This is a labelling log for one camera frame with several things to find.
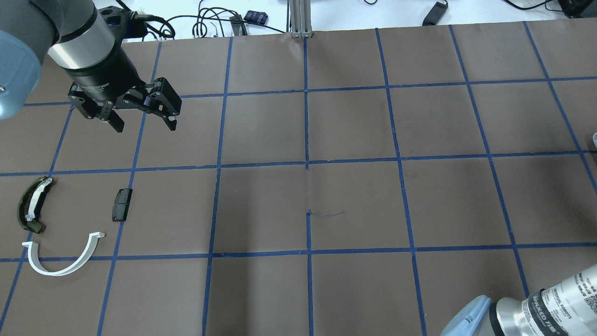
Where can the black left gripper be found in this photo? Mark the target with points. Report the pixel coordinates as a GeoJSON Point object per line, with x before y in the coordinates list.
{"type": "Point", "coordinates": [103, 72]}

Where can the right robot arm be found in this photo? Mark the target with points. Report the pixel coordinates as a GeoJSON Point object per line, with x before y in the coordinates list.
{"type": "Point", "coordinates": [565, 309]}

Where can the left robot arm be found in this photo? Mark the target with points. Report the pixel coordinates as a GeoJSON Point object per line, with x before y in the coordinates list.
{"type": "Point", "coordinates": [86, 42]}

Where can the black brake pad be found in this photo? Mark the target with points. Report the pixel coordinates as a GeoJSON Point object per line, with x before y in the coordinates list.
{"type": "Point", "coordinates": [121, 205]}

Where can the green curved brake shoe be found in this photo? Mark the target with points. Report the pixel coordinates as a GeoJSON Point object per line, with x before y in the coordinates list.
{"type": "Point", "coordinates": [31, 203]}

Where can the dark checkered pouch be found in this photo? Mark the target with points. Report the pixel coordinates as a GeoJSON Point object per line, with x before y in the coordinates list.
{"type": "Point", "coordinates": [256, 17]}

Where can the black power adapter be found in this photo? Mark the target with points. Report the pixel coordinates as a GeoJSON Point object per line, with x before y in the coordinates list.
{"type": "Point", "coordinates": [436, 13]}

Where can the aluminium frame post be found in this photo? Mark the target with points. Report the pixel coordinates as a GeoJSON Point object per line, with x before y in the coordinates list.
{"type": "Point", "coordinates": [300, 25]}

